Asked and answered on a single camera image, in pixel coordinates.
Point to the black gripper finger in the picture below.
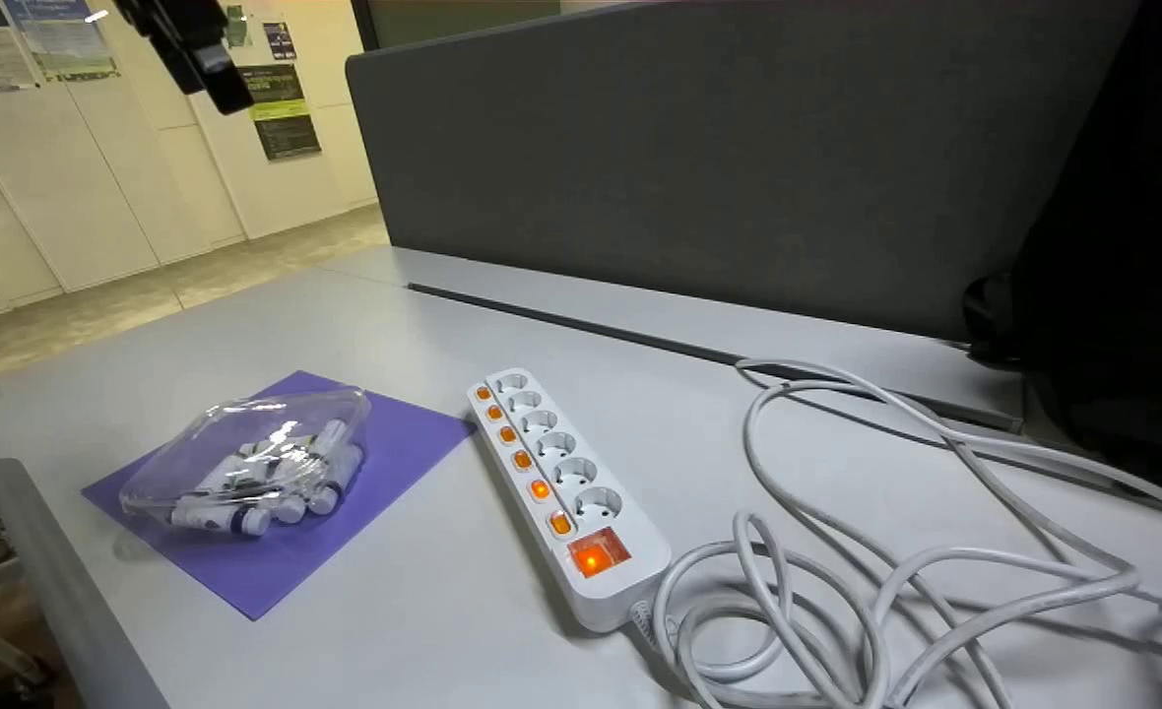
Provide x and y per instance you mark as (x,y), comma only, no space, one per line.
(183,66)
(225,82)

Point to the dark framed wall notice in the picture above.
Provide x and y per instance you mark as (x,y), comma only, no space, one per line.
(281,114)

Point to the blue green wall poster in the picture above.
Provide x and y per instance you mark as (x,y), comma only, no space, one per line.
(68,36)

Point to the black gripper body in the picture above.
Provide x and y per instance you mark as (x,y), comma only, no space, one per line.
(167,19)

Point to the grey desk partition panel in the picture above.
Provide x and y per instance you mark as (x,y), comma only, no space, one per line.
(738,145)

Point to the purple paper mat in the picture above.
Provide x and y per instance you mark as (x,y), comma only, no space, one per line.
(344,507)

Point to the small dark wall notice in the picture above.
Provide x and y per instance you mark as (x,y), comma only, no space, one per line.
(277,42)

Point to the clear bag of white parts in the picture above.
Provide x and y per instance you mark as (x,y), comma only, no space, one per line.
(267,473)

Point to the white multi-socket power strip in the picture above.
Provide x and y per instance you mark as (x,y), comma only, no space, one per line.
(578,508)

